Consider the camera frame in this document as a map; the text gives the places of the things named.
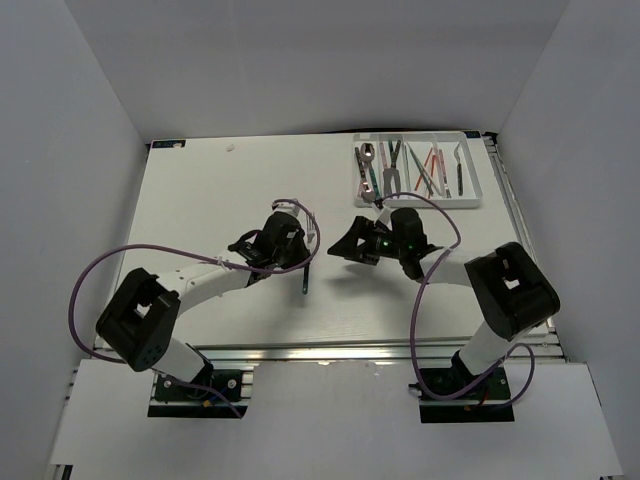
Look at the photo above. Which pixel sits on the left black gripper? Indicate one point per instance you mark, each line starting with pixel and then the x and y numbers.
pixel 298 239

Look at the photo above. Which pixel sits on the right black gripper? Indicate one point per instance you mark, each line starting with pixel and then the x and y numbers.
pixel 364 229

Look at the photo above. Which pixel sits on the teal handled fork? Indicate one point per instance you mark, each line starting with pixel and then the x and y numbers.
pixel 310 236

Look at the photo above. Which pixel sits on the pink handled spoon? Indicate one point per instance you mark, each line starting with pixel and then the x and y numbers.
pixel 366 193

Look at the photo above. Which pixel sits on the teal handled knife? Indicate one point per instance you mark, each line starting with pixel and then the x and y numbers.
pixel 394 175

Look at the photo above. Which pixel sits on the dark handled spoon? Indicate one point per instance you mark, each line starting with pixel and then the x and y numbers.
pixel 360 165

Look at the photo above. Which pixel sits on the orange chopstick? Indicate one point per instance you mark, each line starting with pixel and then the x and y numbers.
pixel 431 170
pixel 422 171

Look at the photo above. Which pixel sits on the teal handled spoon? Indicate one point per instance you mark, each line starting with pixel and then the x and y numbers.
pixel 368 154

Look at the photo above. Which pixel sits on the pink handled fork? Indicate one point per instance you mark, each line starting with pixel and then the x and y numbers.
pixel 444 174

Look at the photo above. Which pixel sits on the dark speckled handled fork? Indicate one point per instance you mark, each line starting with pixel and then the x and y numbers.
pixel 459 169

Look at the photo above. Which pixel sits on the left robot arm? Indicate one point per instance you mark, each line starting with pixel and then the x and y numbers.
pixel 139 320

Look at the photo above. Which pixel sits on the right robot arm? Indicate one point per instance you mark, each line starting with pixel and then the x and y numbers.
pixel 513 294

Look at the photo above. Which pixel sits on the white divided utensil tray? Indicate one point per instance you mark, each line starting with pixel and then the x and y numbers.
pixel 422 142

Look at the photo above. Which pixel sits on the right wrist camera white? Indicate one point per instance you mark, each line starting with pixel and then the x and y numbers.
pixel 382 212

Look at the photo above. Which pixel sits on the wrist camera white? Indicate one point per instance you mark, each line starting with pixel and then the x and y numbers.
pixel 287 206
pixel 382 212

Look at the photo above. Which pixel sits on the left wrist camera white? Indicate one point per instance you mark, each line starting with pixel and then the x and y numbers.
pixel 287 206

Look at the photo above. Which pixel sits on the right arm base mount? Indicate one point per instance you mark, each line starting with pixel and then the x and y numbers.
pixel 483 404

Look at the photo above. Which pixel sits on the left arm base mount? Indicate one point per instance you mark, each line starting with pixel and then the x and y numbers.
pixel 214 394

